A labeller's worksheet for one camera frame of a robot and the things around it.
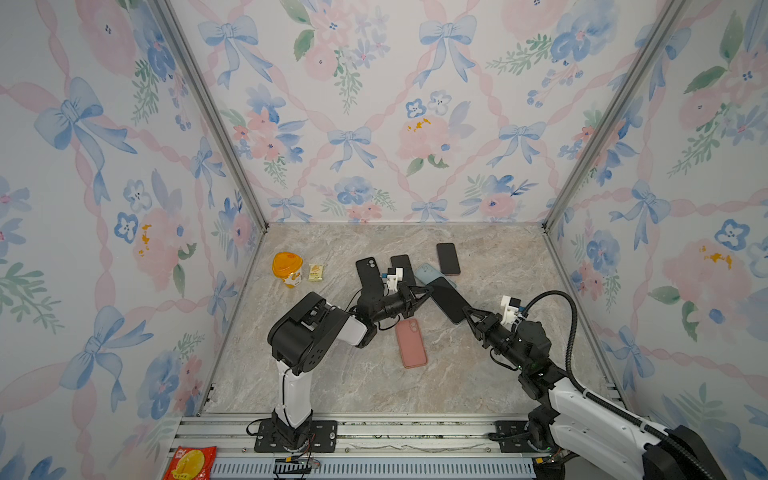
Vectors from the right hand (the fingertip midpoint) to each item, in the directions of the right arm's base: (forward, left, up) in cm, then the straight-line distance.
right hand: (461, 308), depth 79 cm
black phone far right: (+30, -2, -16) cm, 34 cm away
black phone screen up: (+4, +2, -2) cm, 5 cm away
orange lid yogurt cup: (+17, +52, -5) cm, 55 cm away
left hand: (+5, +6, +1) cm, 8 cm away
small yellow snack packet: (+21, +45, -13) cm, 52 cm away
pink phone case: (-3, +13, -17) cm, 21 cm away
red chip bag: (-34, +65, -13) cm, 74 cm away
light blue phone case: (+22, +7, -15) cm, 28 cm away
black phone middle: (+28, +14, -16) cm, 36 cm away
